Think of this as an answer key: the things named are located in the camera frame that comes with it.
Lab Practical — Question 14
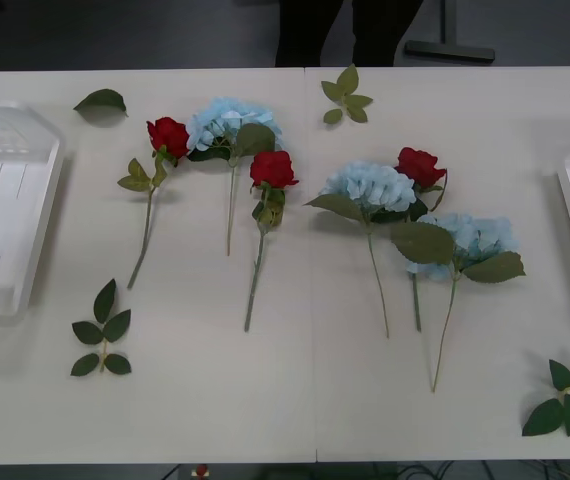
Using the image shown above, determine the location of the pale blue flower with stem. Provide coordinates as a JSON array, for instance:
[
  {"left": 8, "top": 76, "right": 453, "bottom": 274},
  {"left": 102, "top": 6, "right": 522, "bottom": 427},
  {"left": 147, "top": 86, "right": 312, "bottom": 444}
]
[
  {"left": 303, "top": 159, "right": 430, "bottom": 340},
  {"left": 184, "top": 96, "right": 285, "bottom": 258},
  {"left": 389, "top": 212, "right": 527, "bottom": 395}
]

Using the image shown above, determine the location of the dark green leaf twig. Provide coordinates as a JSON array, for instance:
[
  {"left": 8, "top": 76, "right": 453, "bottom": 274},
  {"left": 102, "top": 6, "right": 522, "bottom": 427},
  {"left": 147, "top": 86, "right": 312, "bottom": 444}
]
[
  {"left": 521, "top": 355, "right": 570, "bottom": 438},
  {"left": 69, "top": 277, "right": 133, "bottom": 378}
]

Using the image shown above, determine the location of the single dark green leaf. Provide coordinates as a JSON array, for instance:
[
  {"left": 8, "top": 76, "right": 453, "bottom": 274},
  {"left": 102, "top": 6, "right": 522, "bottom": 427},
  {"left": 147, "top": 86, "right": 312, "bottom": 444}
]
[{"left": 72, "top": 88, "right": 129, "bottom": 118}]

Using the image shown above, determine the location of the pale green leaf twig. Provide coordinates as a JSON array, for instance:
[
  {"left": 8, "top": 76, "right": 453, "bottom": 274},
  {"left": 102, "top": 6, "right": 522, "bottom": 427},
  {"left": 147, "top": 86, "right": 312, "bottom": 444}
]
[{"left": 320, "top": 63, "right": 375, "bottom": 126}]

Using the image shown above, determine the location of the red rose with green stem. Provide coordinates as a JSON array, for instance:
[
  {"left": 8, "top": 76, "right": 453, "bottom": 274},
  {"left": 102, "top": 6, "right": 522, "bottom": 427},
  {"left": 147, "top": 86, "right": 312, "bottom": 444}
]
[
  {"left": 117, "top": 116, "right": 192, "bottom": 290},
  {"left": 393, "top": 146, "right": 449, "bottom": 333},
  {"left": 242, "top": 150, "right": 300, "bottom": 333}
]

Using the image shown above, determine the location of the black stand foot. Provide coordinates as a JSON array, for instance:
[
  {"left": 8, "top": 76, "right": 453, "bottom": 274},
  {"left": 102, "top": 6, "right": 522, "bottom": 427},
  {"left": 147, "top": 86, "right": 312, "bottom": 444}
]
[{"left": 403, "top": 0, "right": 496, "bottom": 64}]

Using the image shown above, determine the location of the person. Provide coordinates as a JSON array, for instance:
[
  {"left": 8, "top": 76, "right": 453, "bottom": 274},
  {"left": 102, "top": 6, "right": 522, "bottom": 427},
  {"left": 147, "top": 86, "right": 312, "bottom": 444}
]
[{"left": 274, "top": 0, "right": 424, "bottom": 69}]

